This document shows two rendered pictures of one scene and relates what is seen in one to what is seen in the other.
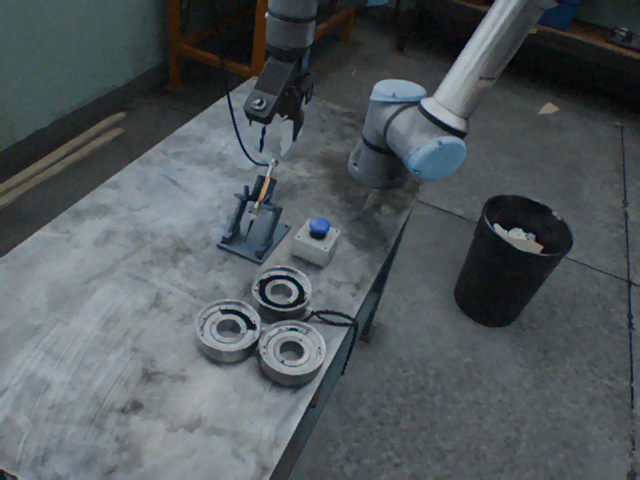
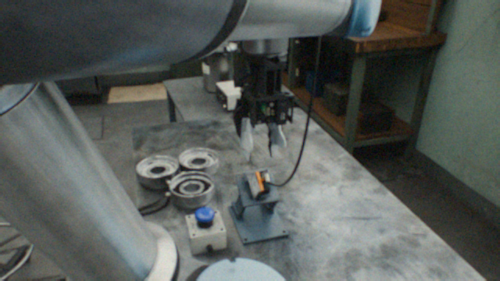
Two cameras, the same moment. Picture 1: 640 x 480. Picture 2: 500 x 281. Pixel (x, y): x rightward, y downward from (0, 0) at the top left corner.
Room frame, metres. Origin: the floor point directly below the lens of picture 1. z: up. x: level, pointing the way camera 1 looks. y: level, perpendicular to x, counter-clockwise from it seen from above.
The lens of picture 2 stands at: (1.36, -0.27, 1.36)
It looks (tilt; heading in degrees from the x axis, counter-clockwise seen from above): 28 degrees down; 147
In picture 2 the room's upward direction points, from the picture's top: straight up
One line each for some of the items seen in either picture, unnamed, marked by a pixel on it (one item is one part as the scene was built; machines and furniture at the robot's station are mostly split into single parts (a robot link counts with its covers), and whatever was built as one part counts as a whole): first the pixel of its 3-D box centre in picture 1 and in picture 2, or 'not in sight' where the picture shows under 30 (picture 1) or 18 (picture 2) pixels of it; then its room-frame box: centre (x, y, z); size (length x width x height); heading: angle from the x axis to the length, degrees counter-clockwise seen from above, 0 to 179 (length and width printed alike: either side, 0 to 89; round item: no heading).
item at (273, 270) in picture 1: (281, 294); (192, 190); (0.64, 0.04, 0.82); 0.10 x 0.10 x 0.04
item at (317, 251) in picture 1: (317, 240); (205, 232); (0.79, 0.00, 0.82); 0.08 x 0.07 x 0.05; 164
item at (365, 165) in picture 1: (382, 154); not in sight; (1.12, -0.11, 0.85); 0.15 x 0.15 x 0.10
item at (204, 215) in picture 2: (318, 232); (205, 221); (0.79, 0.00, 0.85); 0.04 x 0.04 x 0.05
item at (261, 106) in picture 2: (286, 74); (266, 87); (0.84, 0.10, 1.13); 0.09 x 0.08 x 0.12; 164
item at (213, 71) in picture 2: not in sight; (226, 64); (-0.18, 0.61, 0.83); 0.41 x 0.19 x 0.30; 168
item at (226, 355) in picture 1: (228, 331); (198, 164); (0.54, 0.11, 0.82); 0.10 x 0.10 x 0.04
